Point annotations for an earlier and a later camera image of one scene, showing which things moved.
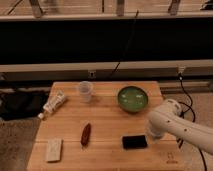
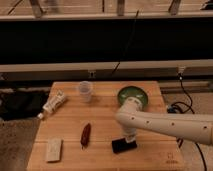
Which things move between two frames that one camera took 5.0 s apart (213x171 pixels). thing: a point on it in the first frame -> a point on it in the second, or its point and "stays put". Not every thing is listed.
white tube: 54,102 stays put
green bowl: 132,98 stays put
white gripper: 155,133 -> 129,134
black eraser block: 134,141 -> 122,145
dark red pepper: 84,141 stays put
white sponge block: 54,150 stays put
